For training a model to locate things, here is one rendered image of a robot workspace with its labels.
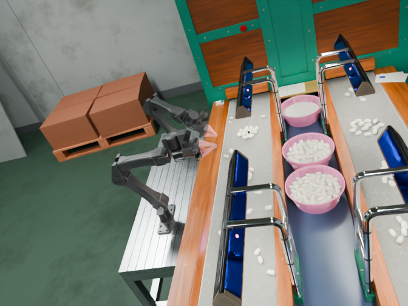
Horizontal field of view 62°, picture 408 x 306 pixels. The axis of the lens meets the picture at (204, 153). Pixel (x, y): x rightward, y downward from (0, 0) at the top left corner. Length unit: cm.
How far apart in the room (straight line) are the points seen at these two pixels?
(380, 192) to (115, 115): 304
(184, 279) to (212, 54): 153
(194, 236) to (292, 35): 144
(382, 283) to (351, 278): 15
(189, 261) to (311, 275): 49
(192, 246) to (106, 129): 277
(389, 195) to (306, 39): 118
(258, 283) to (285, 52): 155
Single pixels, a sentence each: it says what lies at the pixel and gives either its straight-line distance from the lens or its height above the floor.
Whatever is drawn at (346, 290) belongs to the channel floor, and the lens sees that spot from 142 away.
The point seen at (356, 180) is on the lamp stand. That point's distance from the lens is 116.
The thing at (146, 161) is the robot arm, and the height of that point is 108.
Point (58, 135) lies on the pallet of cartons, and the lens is 435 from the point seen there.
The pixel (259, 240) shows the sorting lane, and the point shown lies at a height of 74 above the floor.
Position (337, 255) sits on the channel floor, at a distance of 150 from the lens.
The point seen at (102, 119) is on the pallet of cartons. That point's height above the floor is 39.
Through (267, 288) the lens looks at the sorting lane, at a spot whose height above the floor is 74.
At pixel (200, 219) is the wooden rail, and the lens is 163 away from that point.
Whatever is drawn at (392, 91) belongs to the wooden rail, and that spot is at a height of 76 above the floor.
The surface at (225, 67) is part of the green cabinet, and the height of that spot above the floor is 100.
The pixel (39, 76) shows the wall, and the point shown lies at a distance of 535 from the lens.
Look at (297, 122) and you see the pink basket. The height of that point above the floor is 72.
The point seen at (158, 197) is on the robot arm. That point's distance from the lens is 173.
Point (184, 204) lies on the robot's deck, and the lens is 188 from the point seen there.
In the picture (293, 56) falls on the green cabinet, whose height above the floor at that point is 97.
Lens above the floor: 189
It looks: 34 degrees down
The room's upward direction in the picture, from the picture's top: 21 degrees counter-clockwise
